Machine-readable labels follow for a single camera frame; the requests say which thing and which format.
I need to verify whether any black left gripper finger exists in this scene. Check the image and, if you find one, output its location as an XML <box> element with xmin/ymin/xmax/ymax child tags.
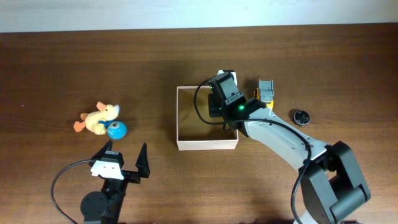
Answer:
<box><xmin>136</xmin><ymin>142</ymin><xmax>150</xmax><ymax>178</ymax></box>
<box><xmin>91</xmin><ymin>139</ymin><xmax>113</xmax><ymax>161</ymax></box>

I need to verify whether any yellow grey toy dump truck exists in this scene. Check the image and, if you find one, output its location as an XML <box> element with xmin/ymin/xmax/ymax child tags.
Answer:
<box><xmin>254</xmin><ymin>80</ymin><xmax>274</xmax><ymax>110</ymax></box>

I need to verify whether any small black round cap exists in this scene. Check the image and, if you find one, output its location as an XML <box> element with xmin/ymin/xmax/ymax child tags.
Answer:
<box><xmin>293</xmin><ymin>110</ymin><xmax>310</xmax><ymax>126</ymax></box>

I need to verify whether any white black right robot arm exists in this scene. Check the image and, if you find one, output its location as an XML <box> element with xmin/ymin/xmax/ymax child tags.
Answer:
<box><xmin>207</xmin><ymin>70</ymin><xmax>371</xmax><ymax>223</ymax></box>

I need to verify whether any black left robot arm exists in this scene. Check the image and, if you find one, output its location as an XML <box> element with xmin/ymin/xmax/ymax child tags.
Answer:
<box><xmin>80</xmin><ymin>140</ymin><xmax>150</xmax><ymax>224</ymax></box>

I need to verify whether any yellow plush duck toy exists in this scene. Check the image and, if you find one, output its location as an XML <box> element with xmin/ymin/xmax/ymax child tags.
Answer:
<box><xmin>73</xmin><ymin>101</ymin><xmax>120</xmax><ymax>135</ymax></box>

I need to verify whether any open white cardboard box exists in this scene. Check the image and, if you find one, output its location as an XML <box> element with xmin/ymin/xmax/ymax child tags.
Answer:
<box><xmin>176</xmin><ymin>86</ymin><xmax>239</xmax><ymax>151</ymax></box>

